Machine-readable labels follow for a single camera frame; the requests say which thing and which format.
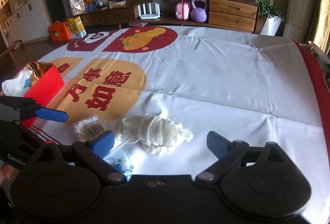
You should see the cotton swab bag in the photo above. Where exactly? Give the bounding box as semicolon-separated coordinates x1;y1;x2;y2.
72;114;136;180

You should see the white gauze towel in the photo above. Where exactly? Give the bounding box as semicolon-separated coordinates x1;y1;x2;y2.
119;114;193;156

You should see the blue rubber glove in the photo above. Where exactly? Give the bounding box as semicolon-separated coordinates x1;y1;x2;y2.
24;79;32;89

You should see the white cloth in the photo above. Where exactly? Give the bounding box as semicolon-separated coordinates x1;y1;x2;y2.
2;69;32;97

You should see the red gift box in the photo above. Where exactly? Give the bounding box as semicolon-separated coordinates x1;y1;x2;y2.
14;62;64;128

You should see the orange gift bag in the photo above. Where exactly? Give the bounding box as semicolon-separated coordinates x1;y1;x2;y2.
48;21;72;42

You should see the yellow carton box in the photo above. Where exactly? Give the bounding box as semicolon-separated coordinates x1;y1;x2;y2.
67;16;87;39

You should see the printed white tablecloth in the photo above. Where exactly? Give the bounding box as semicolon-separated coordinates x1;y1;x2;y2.
32;26;329;223

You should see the black mini fridge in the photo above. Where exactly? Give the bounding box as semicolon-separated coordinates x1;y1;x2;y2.
46;0;72;22

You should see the white wifi router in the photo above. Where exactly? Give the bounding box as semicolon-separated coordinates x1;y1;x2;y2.
137;3;160;20

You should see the wooden tv cabinet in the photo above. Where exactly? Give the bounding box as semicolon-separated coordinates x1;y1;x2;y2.
80;0;259;33

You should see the purple kettlebell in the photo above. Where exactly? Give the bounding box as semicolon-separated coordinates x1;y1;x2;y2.
190;0;207;23

